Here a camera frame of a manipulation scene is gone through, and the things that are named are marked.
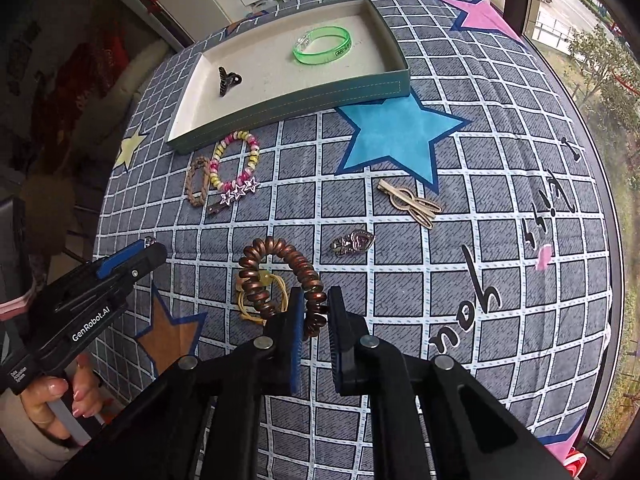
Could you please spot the teal shallow tray box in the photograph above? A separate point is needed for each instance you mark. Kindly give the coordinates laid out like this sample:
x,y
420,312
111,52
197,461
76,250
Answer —
x,y
280,65

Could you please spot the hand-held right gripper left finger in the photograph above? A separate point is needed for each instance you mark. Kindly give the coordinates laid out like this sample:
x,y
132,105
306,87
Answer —
x,y
296,345

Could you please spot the red cushions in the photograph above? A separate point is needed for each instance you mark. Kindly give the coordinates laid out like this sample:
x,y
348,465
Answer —
x,y
90,75

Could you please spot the gold metal hair clip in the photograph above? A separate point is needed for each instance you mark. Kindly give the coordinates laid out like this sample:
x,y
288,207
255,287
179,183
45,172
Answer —
x,y
400,195

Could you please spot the beige sofa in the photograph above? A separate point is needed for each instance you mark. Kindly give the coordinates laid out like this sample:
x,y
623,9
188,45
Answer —
x,y
140,70

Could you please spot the grey checked star tablecloth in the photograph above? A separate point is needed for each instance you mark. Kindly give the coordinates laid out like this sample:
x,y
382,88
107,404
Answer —
x,y
500,160

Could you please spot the wooden chair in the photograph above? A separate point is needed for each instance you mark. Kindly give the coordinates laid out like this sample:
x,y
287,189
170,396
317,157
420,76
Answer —
x,y
50,210

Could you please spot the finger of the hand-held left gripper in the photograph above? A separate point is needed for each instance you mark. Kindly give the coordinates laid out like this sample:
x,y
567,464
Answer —
x,y
145,265
120,259

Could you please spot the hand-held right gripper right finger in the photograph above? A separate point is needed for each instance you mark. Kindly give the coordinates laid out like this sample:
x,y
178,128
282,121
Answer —
x,y
339,345

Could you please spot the black hair claw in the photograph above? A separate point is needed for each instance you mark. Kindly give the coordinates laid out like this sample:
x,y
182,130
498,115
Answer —
x,y
227,80

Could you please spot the star hair clip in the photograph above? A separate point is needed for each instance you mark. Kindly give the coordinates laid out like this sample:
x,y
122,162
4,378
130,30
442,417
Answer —
x,y
235,192

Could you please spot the person's left hand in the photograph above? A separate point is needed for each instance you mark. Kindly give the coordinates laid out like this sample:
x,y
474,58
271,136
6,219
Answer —
x,y
85,390

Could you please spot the heart shaped hair clip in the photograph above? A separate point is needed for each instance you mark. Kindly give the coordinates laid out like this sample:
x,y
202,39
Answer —
x,y
357,240

